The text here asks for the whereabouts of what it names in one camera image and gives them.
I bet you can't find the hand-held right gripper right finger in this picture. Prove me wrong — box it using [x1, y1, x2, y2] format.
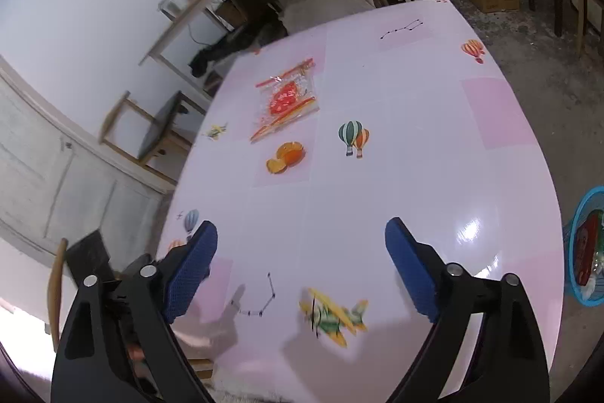
[384, 216, 550, 403]

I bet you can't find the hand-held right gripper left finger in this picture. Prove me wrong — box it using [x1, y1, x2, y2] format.
[49, 220, 219, 403]

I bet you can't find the blue plastic basket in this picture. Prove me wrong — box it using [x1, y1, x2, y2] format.
[564, 186, 604, 308]

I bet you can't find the red cartoon plastic bag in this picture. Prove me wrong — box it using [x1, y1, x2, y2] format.
[576, 212, 604, 286]

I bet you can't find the clear red snack packet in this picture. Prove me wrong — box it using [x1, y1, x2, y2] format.
[249, 57, 320, 144]

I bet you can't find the light wooden chair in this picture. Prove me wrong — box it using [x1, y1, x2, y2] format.
[47, 238, 69, 352]

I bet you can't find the white panelled door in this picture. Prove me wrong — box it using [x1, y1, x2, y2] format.
[0, 58, 177, 267]

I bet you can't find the wooden chair with dark seat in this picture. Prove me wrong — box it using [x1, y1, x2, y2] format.
[99, 90, 208, 170]

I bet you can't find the dark cloth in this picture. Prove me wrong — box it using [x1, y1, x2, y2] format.
[189, 18, 288, 78]

